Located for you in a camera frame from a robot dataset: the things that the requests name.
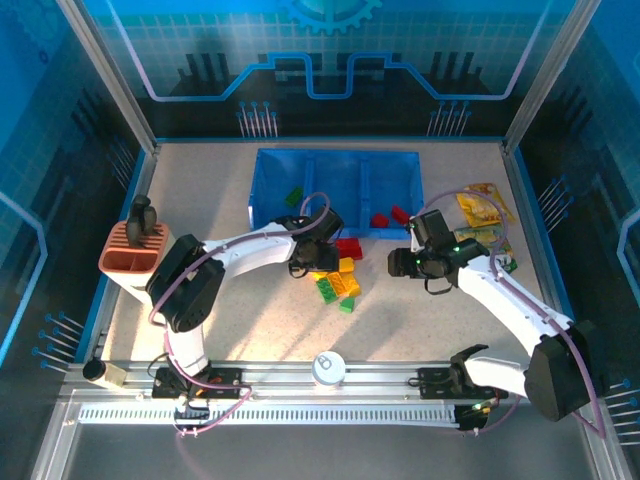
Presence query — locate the green snack bag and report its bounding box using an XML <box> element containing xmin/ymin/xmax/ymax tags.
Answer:
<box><xmin>453</xmin><ymin>223</ymin><xmax>519</xmax><ymax>275</ymax></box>

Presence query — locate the yellow snack bag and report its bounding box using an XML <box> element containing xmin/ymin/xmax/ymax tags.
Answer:
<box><xmin>455</xmin><ymin>182</ymin><xmax>517</xmax><ymax>229</ymax></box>

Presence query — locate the blue three-compartment bin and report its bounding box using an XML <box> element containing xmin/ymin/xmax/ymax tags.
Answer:
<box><xmin>247</xmin><ymin>148</ymin><xmax>426</xmax><ymax>241</ymax></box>

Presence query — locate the white round can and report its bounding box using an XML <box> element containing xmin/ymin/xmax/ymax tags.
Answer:
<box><xmin>310</xmin><ymin>350</ymin><xmax>347</xmax><ymax>387</ymax></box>

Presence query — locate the black controller box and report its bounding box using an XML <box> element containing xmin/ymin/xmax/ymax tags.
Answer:
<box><xmin>172</xmin><ymin>393</ymin><xmax>212</xmax><ymax>426</ymax></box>
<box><xmin>456</xmin><ymin>398</ymin><xmax>497</xmax><ymax>435</ymax></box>

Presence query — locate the cream knife block orange top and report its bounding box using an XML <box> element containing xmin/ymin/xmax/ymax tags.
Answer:
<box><xmin>97</xmin><ymin>220</ymin><xmax>177</xmax><ymax>305</ymax></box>

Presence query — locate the cream small block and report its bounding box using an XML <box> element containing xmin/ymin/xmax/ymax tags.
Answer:
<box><xmin>102</xmin><ymin>363</ymin><xmax>127</xmax><ymax>390</ymax></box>

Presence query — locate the black round knob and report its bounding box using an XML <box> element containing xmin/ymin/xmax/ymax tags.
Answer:
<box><xmin>81</xmin><ymin>358</ymin><xmax>107</xmax><ymax>384</ymax></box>

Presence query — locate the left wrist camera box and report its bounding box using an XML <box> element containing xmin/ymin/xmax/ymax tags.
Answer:
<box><xmin>310</xmin><ymin>205</ymin><xmax>346</xmax><ymax>243</ymax></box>

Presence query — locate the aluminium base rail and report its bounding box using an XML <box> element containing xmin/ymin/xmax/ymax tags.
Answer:
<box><xmin>58</xmin><ymin>359</ymin><xmax>604</xmax><ymax>404</ymax></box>

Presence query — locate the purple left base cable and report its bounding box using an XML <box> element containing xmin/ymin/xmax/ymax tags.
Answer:
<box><xmin>164</xmin><ymin>369</ymin><xmax>253</xmax><ymax>439</ymax></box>

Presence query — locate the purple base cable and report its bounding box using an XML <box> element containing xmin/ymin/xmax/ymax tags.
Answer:
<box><xmin>473</xmin><ymin>397</ymin><xmax>521</xmax><ymax>437</ymax></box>
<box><xmin>164</xmin><ymin>369</ymin><xmax>253</xmax><ymax>439</ymax></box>

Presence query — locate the white slotted cable duct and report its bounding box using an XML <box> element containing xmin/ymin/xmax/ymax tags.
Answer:
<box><xmin>77</xmin><ymin>402</ymin><xmax>461</xmax><ymax>427</ymax></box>

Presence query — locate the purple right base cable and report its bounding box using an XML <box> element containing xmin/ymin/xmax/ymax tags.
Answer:
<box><xmin>473</xmin><ymin>397</ymin><xmax>521</xmax><ymax>437</ymax></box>

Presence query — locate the aluminium side rail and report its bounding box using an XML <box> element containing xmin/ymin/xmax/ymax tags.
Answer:
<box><xmin>73</xmin><ymin>142</ymin><xmax>162</xmax><ymax>369</ymax></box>

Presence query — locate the aluminium frame post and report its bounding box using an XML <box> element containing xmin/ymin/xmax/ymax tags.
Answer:
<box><xmin>53</xmin><ymin>0</ymin><xmax>162</xmax><ymax>157</ymax></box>
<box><xmin>501</xmin><ymin>0</ymin><xmax>604</xmax><ymax>152</ymax></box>

